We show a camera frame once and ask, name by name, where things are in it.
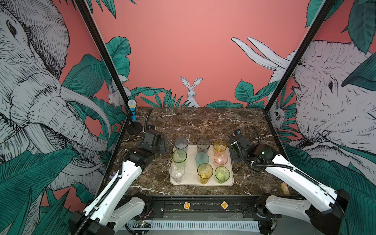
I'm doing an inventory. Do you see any grey-blue translucent glass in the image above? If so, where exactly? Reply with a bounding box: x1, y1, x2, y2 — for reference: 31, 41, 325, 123
174, 137, 189, 153

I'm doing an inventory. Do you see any pink short glass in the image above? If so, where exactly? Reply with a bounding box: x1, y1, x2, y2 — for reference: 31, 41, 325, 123
213, 152, 229, 166

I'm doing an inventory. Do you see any light green translucent glass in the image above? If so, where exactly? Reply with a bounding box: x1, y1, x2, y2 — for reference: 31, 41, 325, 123
172, 149, 187, 168

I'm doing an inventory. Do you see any amber short glass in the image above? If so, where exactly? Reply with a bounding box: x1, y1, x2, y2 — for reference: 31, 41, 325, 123
213, 139, 227, 153

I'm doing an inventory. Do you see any green short glass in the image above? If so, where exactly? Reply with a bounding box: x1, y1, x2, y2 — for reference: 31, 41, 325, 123
214, 166, 231, 184

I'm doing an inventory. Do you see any clear tall glass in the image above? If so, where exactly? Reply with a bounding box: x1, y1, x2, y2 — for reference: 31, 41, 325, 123
169, 164, 185, 184

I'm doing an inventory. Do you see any beige rectangular tray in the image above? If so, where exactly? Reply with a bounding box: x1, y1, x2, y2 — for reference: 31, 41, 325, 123
169, 145, 234, 187

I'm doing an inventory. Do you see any dark smoky tall glass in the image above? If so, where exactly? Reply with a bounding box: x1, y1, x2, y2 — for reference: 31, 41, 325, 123
196, 138, 211, 153

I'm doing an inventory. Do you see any teal frosted glass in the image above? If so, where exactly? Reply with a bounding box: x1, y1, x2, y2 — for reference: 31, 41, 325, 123
195, 152, 210, 166

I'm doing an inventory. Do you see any yellow tall glass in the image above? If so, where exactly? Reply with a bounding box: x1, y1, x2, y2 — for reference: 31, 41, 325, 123
197, 163, 213, 184

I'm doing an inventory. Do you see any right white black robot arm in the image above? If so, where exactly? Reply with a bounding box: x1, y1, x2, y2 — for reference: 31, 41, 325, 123
229, 139, 350, 235

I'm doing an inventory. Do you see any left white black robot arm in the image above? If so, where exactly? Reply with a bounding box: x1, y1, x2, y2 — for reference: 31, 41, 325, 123
69, 138, 170, 235

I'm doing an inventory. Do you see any toy microphone on black stand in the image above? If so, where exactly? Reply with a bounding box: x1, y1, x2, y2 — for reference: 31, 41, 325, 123
127, 99, 143, 135

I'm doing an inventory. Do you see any small tan block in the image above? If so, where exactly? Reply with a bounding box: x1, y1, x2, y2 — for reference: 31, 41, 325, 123
280, 183, 290, 195

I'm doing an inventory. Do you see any orange square tag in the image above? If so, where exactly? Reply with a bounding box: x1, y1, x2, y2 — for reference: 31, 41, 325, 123
184, 202, 191, 210

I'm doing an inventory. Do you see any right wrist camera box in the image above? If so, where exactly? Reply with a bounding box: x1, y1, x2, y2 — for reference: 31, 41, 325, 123
234, 129, 250, 148

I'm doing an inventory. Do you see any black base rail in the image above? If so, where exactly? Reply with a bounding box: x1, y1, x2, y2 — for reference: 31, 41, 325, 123
132, 195, 282, 220

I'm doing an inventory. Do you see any left black frame post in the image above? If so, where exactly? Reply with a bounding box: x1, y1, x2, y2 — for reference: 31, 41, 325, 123
74, 0, 130, 112

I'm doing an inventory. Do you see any black frame post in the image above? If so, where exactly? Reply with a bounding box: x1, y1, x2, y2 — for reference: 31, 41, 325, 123
74, 0, 130, 112
263, 0, 336, 114

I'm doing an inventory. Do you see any right black frame post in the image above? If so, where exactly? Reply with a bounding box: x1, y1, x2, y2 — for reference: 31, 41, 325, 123
263, 0, 336, 114

